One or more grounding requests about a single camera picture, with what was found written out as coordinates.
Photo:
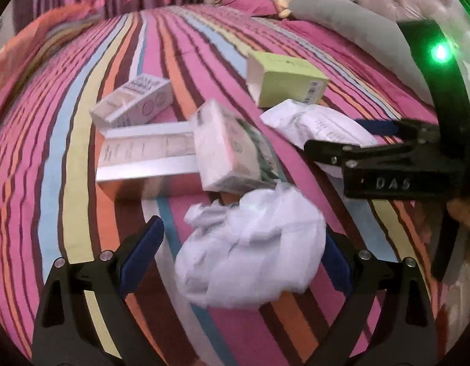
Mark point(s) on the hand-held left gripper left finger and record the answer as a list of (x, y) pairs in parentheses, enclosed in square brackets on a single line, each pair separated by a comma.
[(141, 259)]

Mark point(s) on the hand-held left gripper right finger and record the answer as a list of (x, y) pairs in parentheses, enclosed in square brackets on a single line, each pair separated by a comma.
[(338, 270)]

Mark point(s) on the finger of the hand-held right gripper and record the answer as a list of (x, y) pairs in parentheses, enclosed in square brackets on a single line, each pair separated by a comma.
[(353, 155), (379, 127)]

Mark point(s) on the white receipt paper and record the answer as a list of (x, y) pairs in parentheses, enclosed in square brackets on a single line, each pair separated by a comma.
[(307, 122)]

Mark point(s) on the light green cardboard box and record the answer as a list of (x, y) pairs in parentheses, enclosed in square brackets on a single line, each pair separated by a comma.
[(288, 76)]

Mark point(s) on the white and green tissue packet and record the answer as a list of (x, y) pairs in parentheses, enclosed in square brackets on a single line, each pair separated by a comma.
[(227, 148)]

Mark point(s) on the small white printed box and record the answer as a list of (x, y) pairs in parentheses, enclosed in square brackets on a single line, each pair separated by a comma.
[(132, 101)]

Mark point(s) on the pink pillow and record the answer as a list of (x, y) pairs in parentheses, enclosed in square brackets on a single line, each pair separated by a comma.
[(326, 42), (250, 5)]

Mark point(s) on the long silver box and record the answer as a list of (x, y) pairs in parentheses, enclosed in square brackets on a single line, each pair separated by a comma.
[(143, 156)]

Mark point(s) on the green bone-print pillow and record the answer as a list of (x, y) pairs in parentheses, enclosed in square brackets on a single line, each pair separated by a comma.
[(341, 15)]

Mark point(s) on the striped bedsheet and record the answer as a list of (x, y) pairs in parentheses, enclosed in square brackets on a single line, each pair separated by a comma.
[(67, 152)]

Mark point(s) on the yellow plush toy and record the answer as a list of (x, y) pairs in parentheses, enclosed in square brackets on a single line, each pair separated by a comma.
[(284, 7)]

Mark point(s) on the orange and teal quilt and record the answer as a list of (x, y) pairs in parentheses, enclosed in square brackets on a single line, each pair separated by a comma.
[(37, 34)]

